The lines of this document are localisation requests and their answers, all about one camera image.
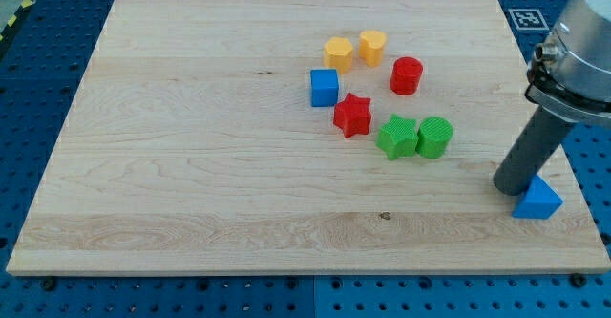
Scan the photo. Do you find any red star block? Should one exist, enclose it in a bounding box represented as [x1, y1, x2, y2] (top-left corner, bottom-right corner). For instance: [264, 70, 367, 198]
[333, 93, 371, 138]

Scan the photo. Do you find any green star block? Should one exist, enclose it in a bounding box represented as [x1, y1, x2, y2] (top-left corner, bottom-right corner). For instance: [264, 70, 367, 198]
[376, 114, 419, 160]

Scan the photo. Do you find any blue cube block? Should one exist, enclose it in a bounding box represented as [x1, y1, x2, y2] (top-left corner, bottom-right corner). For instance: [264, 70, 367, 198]
[310, 69, 339, 107]

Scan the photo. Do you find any wooden board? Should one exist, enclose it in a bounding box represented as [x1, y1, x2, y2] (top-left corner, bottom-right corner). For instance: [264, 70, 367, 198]
[7, 0, 610, 276]

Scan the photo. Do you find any yellow hexagon block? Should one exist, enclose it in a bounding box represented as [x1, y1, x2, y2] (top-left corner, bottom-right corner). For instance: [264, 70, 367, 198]
[323, 37, 353, 74]

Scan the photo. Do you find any yellow heart block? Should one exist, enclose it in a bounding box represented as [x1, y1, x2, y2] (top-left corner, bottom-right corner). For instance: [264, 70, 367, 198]
[358, 30, 387, 67]

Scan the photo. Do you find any red cylinder block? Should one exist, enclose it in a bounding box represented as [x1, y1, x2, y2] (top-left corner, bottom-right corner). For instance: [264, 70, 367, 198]
[390, 56, 424, 95]

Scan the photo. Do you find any green cylinder block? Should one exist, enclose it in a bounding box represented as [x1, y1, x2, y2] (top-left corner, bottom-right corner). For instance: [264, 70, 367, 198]
[416, 117, 453, 159]

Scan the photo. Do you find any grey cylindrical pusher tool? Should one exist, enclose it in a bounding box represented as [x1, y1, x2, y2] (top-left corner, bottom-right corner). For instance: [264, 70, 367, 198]
[493, 106, 575, 196]

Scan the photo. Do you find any blue triangle block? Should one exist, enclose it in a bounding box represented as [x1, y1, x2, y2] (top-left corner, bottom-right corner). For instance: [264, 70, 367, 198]
[512, 175, 563, 220]

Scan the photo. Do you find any white fiducial marker tag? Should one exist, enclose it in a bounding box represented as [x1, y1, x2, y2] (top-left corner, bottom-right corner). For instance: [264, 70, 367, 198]
[509, 8, 549, 31]

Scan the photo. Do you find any yellow black hazard tape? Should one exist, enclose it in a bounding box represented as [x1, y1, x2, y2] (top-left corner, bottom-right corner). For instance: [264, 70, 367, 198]
[1, 0, 35, 45]

